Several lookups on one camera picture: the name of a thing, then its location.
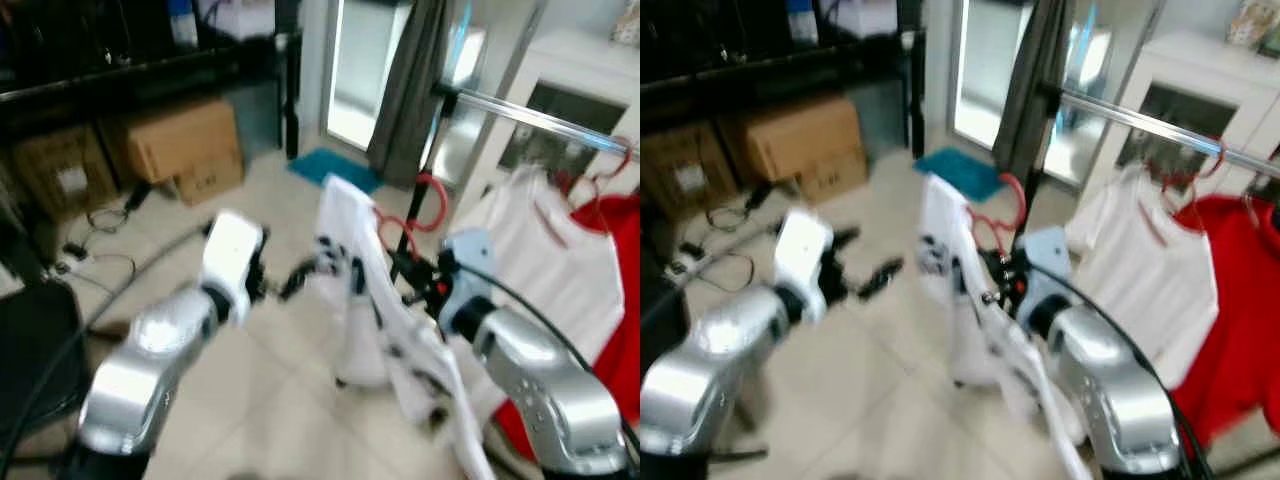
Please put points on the white cabinet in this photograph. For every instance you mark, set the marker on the white cabinet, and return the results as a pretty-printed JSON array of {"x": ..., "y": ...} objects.
[
  {"x": 590, "y": 65},
  {"x": 1200, "y": 70}
]

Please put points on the blue bottle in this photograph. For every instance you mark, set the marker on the blue bottle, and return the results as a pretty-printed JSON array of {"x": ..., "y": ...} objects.
[
  {"x": 802, "y": 22},
  {"x": 182, "y": 25}
]

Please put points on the black desk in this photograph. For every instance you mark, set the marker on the black desk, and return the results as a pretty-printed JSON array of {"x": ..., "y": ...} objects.
[
  {"x": 130, "y": 80},
  {"x": 770, "y": 78}
]

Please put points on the blue floor mat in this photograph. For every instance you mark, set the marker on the blue floor mat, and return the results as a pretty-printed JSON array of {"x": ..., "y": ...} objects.
[
  {"x": 958, "y": 172},
  {"x": 335, "y": 168}
]

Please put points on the white bag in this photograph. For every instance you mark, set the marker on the white bag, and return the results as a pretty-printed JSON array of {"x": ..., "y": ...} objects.
[
  {"x": 240, "y": 18},
  {"x": 860, "y": 18}
]

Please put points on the large cardboard box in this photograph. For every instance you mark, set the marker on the large cardboard box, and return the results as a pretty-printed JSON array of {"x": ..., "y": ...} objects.
[
  {"x": 795, "y": 135},
  {"x": 175, "y": 140}
]

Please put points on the patterned box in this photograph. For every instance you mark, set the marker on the patterned box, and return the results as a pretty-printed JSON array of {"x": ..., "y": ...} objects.
[
  {"x": 628, "y": 22},
  {"x": 1252, "y": 24}
]

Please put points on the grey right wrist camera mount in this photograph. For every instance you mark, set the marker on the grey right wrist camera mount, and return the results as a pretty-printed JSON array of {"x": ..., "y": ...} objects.
[
  {"x": 1045, "y": 262},
  {"x": 468, "y": 262}
]

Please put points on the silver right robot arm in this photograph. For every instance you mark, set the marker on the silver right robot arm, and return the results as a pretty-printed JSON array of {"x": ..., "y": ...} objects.
[
  {"x": 1115, "y": 390},
  {"x": 545, "y": 390}
]

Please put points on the black chair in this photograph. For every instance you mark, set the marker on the black chair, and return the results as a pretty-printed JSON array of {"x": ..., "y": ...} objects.
[
  {"x": 660, "y": 300},
  {"x": 35, "y": 350}
]

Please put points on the cardboard box with white label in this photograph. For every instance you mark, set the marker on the cardboard box with white label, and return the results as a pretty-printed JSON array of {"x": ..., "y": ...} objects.
[
  {"x": 685, "y": 168},
  {"x": 65, "y": 170}
]

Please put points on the small cardboard box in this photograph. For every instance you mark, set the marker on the small cardboard box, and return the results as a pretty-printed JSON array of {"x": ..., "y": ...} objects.
[{"x": 835, "y": 182}]

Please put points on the black clothes rack pole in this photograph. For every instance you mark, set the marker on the black clothes rack pole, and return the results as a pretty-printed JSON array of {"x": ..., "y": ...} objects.
[
  {"x": 1030, "y": 190},
  {"x": 415, "y": 215}
]

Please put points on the white shirt with black print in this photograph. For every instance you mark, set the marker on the white shirt with black print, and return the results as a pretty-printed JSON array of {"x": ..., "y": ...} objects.
[
  {"x": 350, "y": 330},
  {"x": 965, "y": 330}
]

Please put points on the plain white shirt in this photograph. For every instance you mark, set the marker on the plain white shirt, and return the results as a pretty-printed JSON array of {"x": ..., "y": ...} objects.
[
  {"x": 540, "y": 270},
  {"x": 1140, "y": 280}
]

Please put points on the silver clothes rail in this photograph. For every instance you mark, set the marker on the silver clothes rail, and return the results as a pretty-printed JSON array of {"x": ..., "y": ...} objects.
[
  {"x": 1150, "y": 126},
  {"x": 540, "y": 119}
]

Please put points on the red shirt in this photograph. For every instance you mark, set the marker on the red shirt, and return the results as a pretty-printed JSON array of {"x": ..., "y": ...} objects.
[
  {"x": 620, "y": 330},
  {"x": 1240, "y": 320}
]

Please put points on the white power strip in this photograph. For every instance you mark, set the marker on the white power strip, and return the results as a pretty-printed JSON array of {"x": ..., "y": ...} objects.
[
  {"x": 692, "y": 250},
  {"x": 72, "y": 258}
]

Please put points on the grey curtain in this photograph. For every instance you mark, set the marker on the grey curtain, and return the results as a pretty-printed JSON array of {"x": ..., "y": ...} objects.
[
  {"x": 1030, "y": 90},
  {"x": 410, "y": 90}
]

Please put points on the glass door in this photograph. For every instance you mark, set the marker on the glass door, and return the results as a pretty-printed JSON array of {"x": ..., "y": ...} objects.
[
  {"x": 985, "y": 70},
  {"x": 365, "y": 70}
]

